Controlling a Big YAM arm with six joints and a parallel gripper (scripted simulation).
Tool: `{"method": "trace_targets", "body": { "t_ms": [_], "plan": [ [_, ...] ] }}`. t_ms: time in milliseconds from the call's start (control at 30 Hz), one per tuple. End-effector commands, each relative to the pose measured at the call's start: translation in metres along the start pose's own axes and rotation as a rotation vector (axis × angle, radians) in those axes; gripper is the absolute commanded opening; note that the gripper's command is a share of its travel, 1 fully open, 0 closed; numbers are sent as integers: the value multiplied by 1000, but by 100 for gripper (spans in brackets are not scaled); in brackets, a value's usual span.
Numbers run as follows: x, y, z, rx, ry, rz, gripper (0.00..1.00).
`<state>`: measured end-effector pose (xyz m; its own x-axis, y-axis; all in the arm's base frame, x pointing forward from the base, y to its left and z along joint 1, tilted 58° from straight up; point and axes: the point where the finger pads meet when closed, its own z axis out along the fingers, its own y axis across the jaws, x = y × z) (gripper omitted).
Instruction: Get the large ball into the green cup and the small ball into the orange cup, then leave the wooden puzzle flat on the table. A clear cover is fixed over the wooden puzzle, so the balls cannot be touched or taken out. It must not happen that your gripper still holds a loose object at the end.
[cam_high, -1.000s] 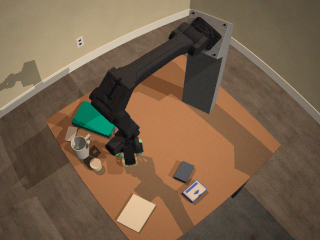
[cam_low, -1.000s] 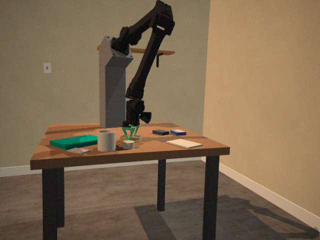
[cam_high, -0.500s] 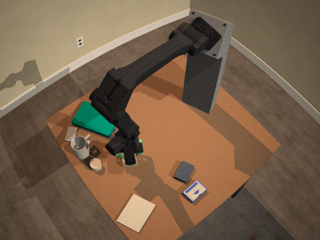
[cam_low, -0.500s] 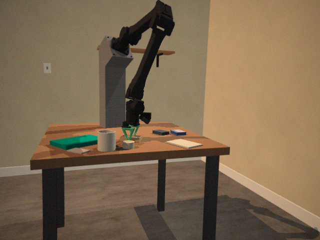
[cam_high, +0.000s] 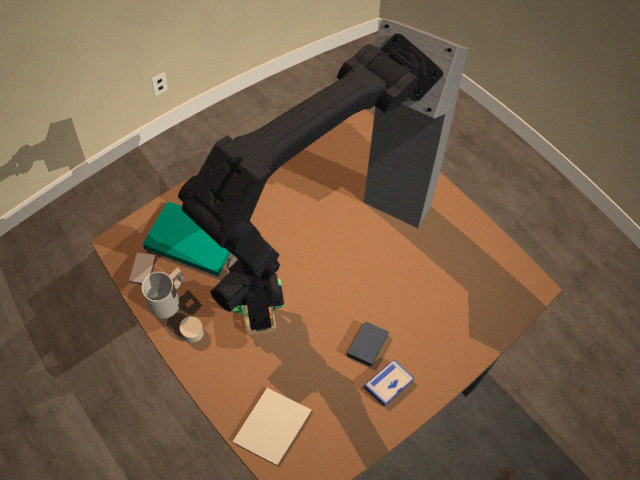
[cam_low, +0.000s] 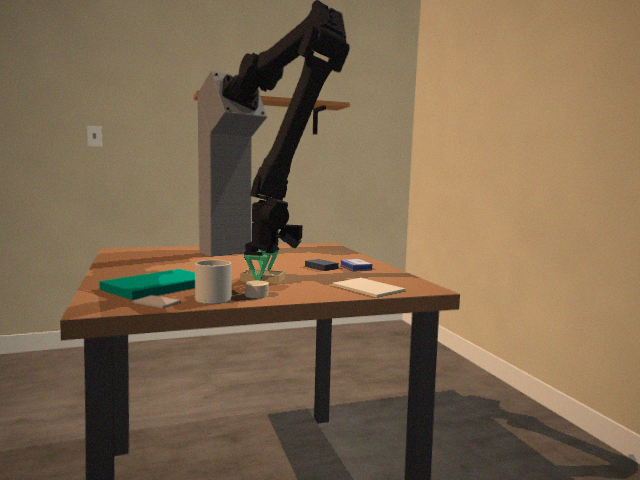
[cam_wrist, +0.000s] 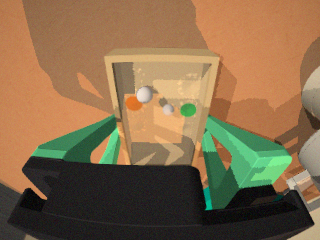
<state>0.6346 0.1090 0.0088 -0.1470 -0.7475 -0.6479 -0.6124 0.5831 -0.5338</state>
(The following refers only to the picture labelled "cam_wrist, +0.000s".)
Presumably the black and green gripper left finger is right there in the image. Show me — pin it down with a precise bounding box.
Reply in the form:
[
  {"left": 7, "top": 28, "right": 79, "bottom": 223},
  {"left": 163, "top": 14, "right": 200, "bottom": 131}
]
[{"left": 30, "top": 114, "right": 121, "bottom": 164}]

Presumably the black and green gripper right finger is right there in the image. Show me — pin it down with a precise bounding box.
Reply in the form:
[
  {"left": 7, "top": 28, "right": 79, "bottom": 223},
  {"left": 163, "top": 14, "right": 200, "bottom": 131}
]
[{"left": 201, "top": 114, "right": 292, "bottom": 209}]

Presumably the wooden ball-in-hole puzzle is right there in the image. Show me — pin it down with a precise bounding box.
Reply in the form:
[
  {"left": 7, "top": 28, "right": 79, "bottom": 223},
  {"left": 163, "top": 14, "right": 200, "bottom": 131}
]
[{"left": 104, "top": 48, "right": 220, "bottom": 167}]

